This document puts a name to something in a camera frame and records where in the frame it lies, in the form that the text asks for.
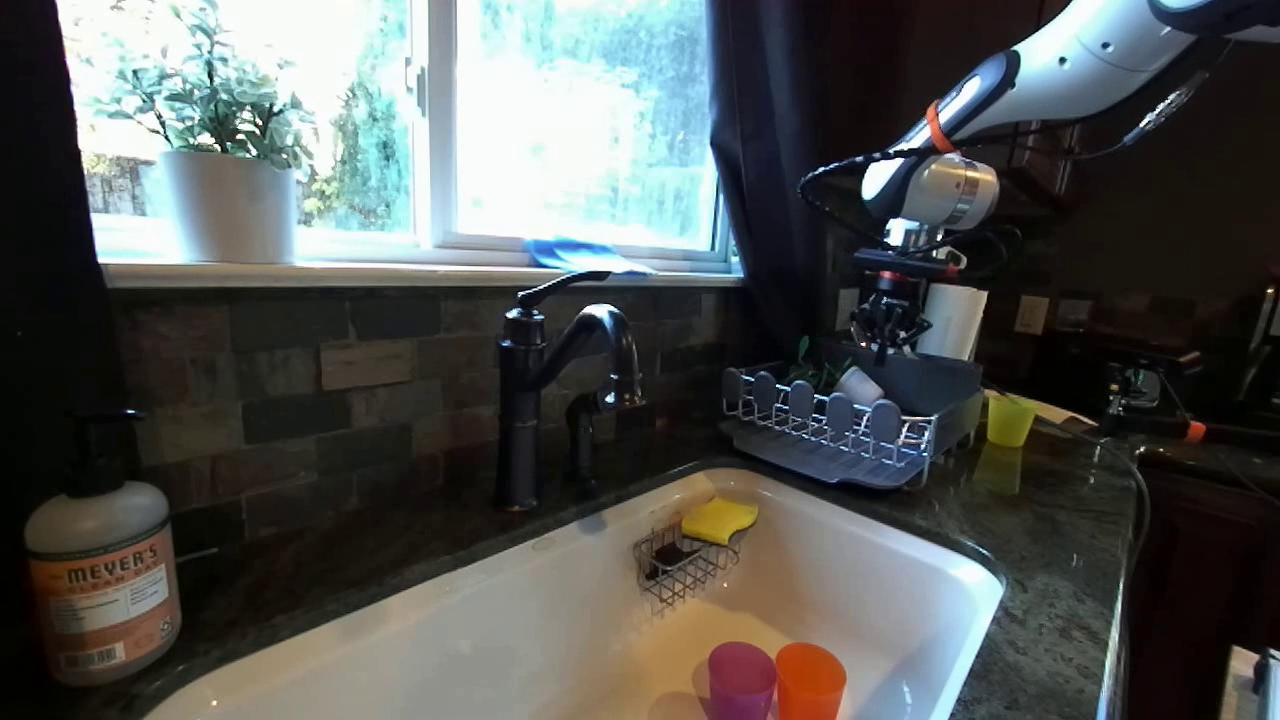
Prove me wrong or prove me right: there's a purple plastic cup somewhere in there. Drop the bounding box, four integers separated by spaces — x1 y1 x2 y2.
700 641 781 720

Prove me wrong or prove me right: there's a dark window curtain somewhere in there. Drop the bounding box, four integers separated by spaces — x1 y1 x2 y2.
0 0 127 538
703 0 835 360

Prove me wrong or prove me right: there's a large plant in white pot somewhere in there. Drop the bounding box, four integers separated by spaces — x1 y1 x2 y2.
95 0 317 267

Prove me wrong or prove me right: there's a blue cloth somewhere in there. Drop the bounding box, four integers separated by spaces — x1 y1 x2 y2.
522 238 656 279

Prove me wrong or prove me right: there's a grey wire dish rack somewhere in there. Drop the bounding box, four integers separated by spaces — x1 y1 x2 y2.
719 350 990 491

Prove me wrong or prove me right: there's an orange plastic cup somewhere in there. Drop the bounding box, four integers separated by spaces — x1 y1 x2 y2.
772 641 853 720

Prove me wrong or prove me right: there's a yellow-green plastic cup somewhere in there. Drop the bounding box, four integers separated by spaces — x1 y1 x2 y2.
984 391 1042 453

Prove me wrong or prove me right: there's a dark metal sink faucet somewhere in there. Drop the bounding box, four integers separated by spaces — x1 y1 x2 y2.
493 267 656 518

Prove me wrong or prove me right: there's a small plant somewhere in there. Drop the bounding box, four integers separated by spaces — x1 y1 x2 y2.
796 334 896 410

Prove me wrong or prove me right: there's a white ceramic sink basin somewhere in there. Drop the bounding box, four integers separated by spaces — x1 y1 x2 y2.
146 460 1009 720

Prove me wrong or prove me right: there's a black countertop appliance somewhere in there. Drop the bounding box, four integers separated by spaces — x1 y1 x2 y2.
1065 334 1207 434

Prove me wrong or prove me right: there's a wire sponge holder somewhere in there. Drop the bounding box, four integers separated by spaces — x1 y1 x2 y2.
634 519 742 609

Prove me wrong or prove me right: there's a yellow sponge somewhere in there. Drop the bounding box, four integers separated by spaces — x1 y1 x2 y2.
682 495 763 549

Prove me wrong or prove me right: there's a dark wooden base cabinet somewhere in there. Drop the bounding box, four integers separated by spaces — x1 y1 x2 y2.
1128 458 1280 720

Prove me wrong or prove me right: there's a Meyer's soap bottle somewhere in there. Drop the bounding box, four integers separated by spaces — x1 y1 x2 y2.
21 405 188 689

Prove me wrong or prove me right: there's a white framed window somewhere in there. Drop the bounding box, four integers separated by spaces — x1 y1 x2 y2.
52 0 744 294

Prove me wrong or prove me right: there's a dark wooden wall cabinet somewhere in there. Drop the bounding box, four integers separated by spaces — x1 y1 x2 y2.
816 0 1113 222

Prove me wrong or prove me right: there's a white paper towel roll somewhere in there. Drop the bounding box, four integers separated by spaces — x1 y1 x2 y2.
919 279 992 363

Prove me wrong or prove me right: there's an orange tipped tool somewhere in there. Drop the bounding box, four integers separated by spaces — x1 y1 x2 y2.
1160 412 1214 448

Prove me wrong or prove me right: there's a wall power outlet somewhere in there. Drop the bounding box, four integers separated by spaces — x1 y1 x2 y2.
1012 294 1055 340

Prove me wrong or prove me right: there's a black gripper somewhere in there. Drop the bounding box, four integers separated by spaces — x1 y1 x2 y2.
849 238 969 363

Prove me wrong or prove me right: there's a white cloth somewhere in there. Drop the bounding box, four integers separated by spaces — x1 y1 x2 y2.
1217 646 1280 720

